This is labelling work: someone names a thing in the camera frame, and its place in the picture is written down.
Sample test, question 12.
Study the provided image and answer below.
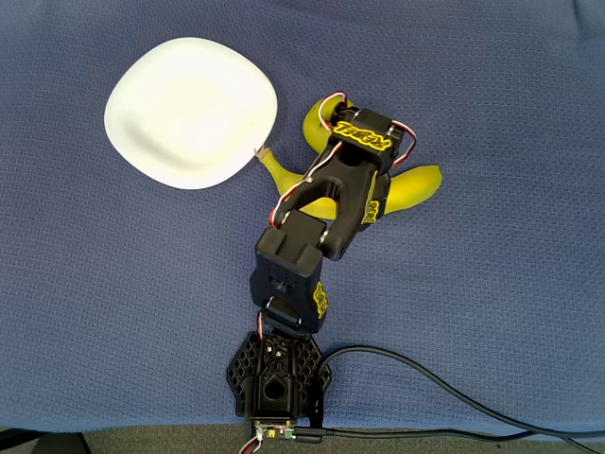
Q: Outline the white forearm servo wire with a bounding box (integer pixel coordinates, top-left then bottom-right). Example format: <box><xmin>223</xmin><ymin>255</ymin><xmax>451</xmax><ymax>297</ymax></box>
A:
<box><xmin>268</xmin><ymin>140</ymin><xmax>344</xmax><ymax>229</ymax></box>

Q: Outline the yellow-green apple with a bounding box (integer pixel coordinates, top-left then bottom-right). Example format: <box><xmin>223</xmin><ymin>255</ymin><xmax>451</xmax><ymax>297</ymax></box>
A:
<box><xmin>301</xmin><ymin>96</ymin><xmax>354</xmax><ymax>155</ymax></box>

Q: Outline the white rounded plate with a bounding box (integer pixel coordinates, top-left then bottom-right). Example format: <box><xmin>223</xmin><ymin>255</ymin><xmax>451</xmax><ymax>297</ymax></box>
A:
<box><xmin>103</xmin><ymin>36</ymin><xmax>279</xmax><ymax>191</ymax></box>

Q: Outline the blue-grey woven cloth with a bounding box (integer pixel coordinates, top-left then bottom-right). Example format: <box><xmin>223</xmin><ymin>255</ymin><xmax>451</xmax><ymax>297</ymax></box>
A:
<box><xmin>0</xmin><ymin>0</ymin><xmax>605</xmax><ymax>435</ymax></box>

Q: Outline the yellow banana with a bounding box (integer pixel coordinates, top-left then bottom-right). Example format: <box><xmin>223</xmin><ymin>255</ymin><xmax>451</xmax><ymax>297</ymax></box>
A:
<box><xmin>253</xmin><ymin>146</ymin><xmax>444</xmax><ymax>222</ymax></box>

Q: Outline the white gripper servo wire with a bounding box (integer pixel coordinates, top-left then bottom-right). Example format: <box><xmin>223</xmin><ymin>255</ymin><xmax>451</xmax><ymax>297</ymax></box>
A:
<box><xmin>389</xmin><ymin>120</ymin><xmax>418</xmax><ymax>166</ymax></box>

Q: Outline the black looping cable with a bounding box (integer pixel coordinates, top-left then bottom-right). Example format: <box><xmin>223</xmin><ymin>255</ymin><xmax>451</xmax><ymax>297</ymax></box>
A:
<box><xmin>319</xmin><ymin>345</ymin><xmax>605</xmax><ymax>439</ymax></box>

